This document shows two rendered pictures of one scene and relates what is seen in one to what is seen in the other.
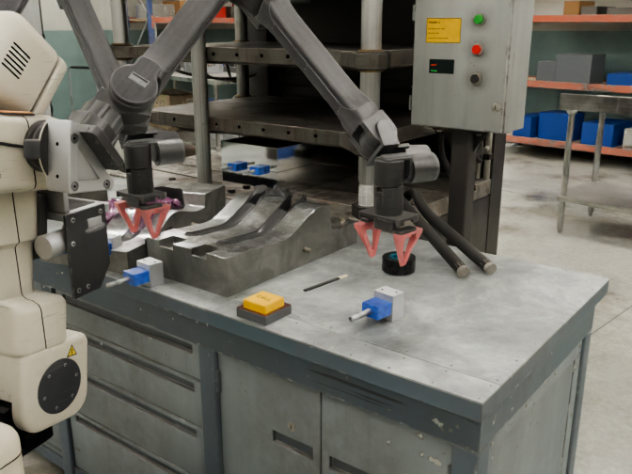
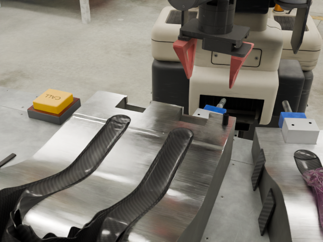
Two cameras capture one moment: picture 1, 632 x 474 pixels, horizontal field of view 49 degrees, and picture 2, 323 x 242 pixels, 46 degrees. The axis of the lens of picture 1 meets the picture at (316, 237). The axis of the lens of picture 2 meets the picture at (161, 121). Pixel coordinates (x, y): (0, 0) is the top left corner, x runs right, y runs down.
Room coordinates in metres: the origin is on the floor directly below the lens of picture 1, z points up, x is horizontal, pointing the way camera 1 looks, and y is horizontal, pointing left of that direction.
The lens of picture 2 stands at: (2.02, 0.13, 1.24)
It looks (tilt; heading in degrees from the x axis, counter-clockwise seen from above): 34 degrees down; 164
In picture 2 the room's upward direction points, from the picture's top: straight up
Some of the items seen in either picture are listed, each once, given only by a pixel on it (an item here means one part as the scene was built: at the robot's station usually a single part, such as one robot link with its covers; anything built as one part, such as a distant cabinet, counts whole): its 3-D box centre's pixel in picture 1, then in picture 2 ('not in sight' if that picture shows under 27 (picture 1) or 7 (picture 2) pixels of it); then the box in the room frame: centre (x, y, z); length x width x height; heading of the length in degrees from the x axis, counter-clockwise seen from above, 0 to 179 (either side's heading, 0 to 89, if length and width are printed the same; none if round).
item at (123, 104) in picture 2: (206, 256); (134, 112); (1.46, 0.24, 0.87); 0.05 x 0.05 x 0.04; 53
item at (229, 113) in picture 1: (299, 133); not in sight; (2.72, 0.07, 0.96); 1.29 x 0.83 x 0.18; 53
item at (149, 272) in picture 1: (132, 277); (214, 114); (1.44, 0.41, 0.83); 0.13 x 0.05 x 0.05; 138
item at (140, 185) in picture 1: (140, 182); (216, 17); (1.47, 0.38, 1.04); 0.10 x 0.07 x 0.07; 48
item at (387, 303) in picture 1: (372, 309); not in sight; (1.26, -0.11, 0.83); 0.13 x 0.05 x 0.05; 134
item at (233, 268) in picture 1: (259, 230); (94, 211); (1.67, 0.14, 0.87); 0.50 x 0.26 x 0.14; 143
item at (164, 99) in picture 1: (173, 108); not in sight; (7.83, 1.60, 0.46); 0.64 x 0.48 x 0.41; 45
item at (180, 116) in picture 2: (173, 247); (192, 125); (1.52, 0.33, 0.87); 0.05 x 0.05 x 0.04; 53
